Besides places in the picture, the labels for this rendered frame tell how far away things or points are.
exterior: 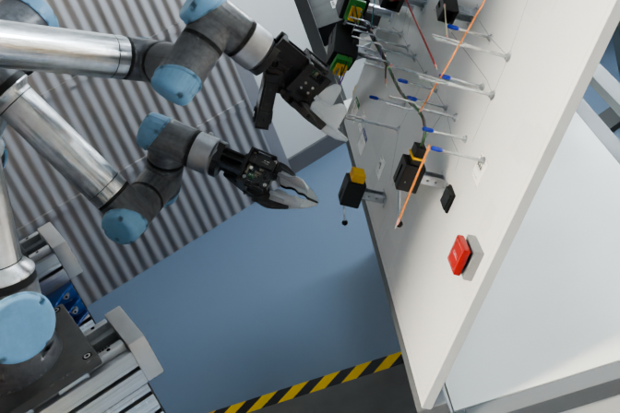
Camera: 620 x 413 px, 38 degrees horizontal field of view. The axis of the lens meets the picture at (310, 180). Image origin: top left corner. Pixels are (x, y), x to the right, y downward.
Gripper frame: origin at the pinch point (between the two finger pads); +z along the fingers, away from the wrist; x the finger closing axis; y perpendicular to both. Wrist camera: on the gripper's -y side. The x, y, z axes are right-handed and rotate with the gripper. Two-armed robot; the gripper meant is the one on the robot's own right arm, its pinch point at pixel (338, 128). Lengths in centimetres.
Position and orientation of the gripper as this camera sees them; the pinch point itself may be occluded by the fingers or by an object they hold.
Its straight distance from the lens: 162.9
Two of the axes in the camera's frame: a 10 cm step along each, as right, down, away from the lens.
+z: 7.4, 5.5, 4.0
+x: -0.8, -5.2, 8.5
